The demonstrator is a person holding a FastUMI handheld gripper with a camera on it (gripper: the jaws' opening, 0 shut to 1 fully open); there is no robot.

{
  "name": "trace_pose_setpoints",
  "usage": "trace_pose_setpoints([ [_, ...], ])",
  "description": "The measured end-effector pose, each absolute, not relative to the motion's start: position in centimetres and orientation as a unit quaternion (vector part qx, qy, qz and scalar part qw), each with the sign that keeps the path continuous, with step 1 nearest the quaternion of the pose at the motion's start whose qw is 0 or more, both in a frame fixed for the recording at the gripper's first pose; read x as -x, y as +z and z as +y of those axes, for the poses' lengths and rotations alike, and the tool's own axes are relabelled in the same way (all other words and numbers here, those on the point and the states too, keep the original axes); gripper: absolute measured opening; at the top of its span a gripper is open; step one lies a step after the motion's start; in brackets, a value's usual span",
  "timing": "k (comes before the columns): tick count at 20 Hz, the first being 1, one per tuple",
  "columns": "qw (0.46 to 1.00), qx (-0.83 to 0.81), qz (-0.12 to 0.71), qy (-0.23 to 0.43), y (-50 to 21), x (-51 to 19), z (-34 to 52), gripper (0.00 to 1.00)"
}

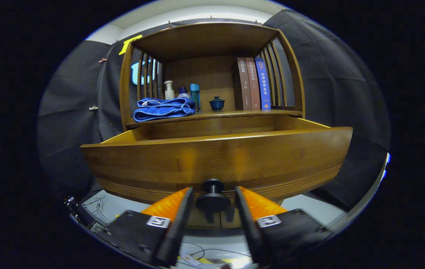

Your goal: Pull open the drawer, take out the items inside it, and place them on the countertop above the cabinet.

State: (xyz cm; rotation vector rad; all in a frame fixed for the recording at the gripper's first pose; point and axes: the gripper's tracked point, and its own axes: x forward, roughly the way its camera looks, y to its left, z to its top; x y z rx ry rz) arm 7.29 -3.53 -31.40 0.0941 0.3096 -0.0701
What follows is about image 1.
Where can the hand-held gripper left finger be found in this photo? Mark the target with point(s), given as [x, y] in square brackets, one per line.
[176, 228]

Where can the wooden drawer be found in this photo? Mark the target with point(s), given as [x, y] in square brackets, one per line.
[216, 160]

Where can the dark brown book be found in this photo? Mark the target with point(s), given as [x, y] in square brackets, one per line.
[244, 86]

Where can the blue folded towel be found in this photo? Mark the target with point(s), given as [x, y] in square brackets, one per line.
[163, 110]

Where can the wooden cabinet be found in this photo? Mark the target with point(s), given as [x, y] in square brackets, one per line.
[205, 41]

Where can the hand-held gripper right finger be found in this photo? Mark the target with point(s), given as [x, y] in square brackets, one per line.
[248, 228]

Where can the black round drawer knob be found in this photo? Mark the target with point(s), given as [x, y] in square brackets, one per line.
[213, 201]

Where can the clear teal bottle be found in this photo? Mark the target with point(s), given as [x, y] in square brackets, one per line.
[195, 97]

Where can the white pump bottle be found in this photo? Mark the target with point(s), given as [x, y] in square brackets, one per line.
[169, 93]

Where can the wooden cabinet door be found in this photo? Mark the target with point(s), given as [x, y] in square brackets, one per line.
[197, 222]
[237, 223]

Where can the blue lidded teacup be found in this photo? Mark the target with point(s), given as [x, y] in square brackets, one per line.
[216, 104]

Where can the reddish brown book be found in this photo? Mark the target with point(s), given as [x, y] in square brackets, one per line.
[254, 86]

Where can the wooden countertop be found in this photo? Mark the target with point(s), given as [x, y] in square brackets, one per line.
[234, 113]

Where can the white bottle with blue cap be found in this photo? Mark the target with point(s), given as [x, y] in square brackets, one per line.
[183, 94]

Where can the blue book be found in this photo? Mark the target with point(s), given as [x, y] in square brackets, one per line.
[264, 86]

